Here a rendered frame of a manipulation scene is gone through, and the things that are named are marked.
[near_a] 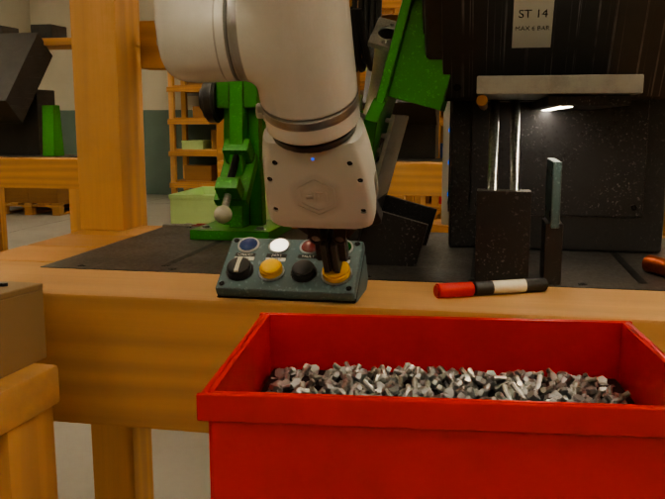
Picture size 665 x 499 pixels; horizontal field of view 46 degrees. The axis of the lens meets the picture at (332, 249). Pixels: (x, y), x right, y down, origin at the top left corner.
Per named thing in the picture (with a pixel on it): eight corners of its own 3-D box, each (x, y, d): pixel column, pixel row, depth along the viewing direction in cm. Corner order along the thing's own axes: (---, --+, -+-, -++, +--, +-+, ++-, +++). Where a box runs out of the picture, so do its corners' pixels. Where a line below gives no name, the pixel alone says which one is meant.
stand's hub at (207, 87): (213, 123, 125) (212, 74, 124) (194, 123, 126) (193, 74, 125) (228, 122, 133) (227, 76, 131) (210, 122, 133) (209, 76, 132)
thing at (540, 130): (662, 253, 112) (679, 4, 106) (445, 248, 117) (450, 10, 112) (638, 236, 129) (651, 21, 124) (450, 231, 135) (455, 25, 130)
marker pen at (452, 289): (540, 289, 88) (541, 275, 88) (548, 292, 86) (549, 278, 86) (432, 296, 84) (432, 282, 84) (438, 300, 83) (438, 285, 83)
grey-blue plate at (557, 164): (561, 285, 90) (567, 161, 88) (542, 285, 90) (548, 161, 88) (554, 270, 99) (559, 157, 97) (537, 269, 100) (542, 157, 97)
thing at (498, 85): (642, 105, 77) (644, 73, 77) (475, 106, 80) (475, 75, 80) (591, 111, 115) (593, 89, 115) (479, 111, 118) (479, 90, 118)
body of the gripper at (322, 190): (244, 140, 67) (267, 236, 75) (364, 140, 65) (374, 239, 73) (264, 90, 72) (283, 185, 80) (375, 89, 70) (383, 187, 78)
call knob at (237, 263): (248, 280, 83) (246, 272, 82) (225, 279, 84) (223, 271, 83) (254, 262, 85) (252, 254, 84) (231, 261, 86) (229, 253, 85)
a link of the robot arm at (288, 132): (244, 122, 65) (251, 150, 67) (350, 122, 64) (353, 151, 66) (266, 67, 71) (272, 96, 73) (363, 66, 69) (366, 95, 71)
